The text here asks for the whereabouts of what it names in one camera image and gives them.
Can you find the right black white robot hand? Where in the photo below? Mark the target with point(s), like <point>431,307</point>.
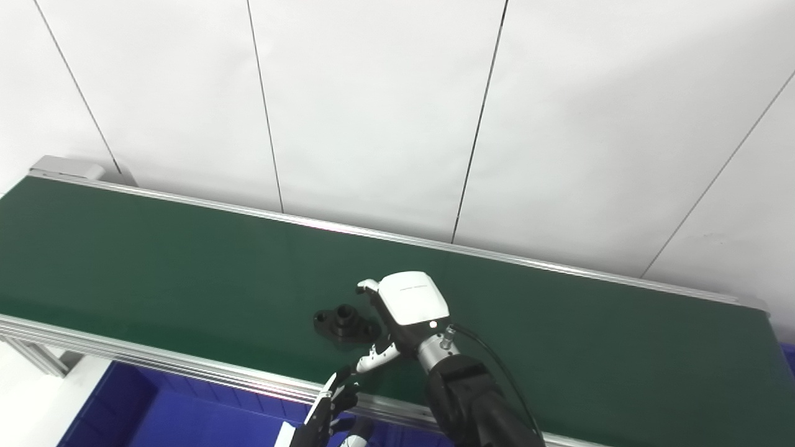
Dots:
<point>410,301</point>

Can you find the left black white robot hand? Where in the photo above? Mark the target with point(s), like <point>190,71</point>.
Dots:
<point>313,428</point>

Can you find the black flanged plastic part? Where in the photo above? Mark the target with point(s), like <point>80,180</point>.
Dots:
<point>345,323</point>

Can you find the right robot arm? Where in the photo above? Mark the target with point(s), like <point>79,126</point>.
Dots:
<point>472,403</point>

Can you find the blue plastic bin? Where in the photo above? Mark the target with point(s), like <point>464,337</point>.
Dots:
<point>174,416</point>
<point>789,360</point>

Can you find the green conveyor belt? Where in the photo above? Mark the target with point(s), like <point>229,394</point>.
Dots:
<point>186,368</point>
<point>186,267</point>

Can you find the aluminium conveyor leg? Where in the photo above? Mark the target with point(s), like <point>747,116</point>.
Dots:
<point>43,357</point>

